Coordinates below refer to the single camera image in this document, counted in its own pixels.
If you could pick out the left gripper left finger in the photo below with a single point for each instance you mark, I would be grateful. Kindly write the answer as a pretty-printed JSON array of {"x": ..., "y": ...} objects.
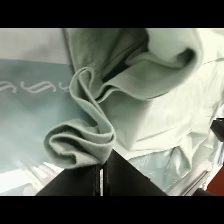
[{"x": 75, "y": 183}]

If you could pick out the pale green shirt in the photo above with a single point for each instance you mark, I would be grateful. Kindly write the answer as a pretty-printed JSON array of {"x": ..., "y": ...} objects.
[{"x": 133, "y": 90}]

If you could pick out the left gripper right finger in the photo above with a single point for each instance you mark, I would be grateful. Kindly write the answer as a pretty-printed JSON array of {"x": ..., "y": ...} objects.
[{"x": 130, "y": 178}]

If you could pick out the silver frame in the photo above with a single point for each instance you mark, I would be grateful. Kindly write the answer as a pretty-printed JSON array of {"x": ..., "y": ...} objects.
[{"x": 193, "y": 181}]

